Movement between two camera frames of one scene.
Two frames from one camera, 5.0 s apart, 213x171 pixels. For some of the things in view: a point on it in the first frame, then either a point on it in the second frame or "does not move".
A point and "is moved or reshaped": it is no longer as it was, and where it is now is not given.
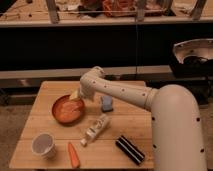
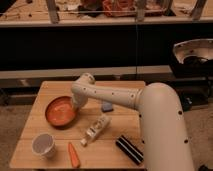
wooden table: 96,133 does not move
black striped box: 130,150 does not move
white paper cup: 44,144 does not move
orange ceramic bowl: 68,111 is moved or reshaped
